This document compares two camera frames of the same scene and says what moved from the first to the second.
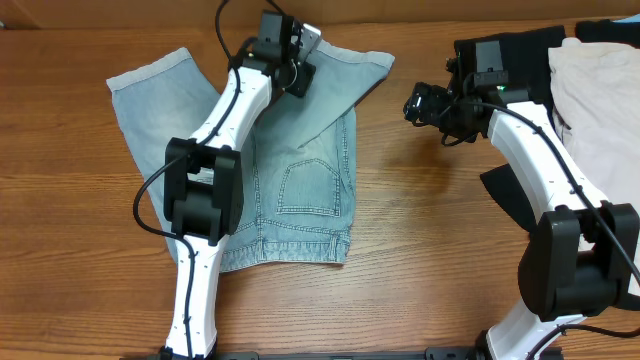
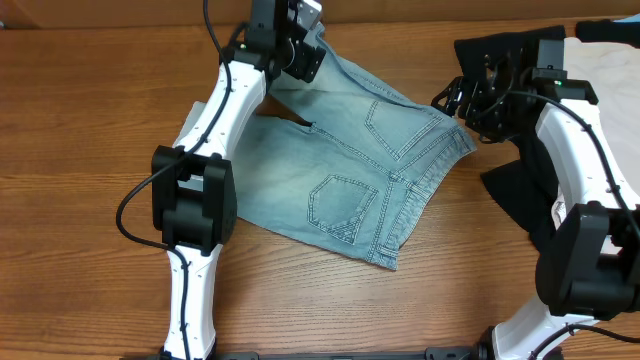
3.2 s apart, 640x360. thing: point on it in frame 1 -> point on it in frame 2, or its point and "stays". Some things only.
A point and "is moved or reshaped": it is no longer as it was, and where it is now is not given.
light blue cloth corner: (631, 19) stays
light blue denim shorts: (298, 154) is moved or reshaped
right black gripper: (433, 97) -> (472, 92)
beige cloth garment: (596, 97) stays
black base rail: (348, 355) stays
